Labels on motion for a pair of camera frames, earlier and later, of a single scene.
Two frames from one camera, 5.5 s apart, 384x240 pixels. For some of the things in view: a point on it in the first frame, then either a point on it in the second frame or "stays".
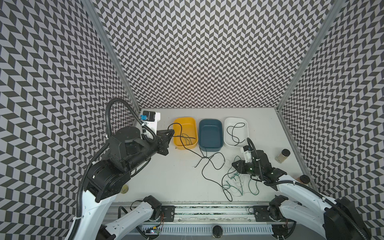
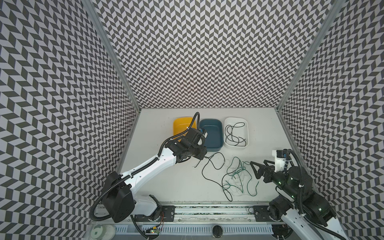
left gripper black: x=161 y=142 to x=197 y=150
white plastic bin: x=236 y=132 stays
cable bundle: x=236 y=182 stays
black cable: x=201 y=156 to x=225 y=174
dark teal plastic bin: x=210 y=135 stays
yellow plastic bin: x=189 y=135 stays
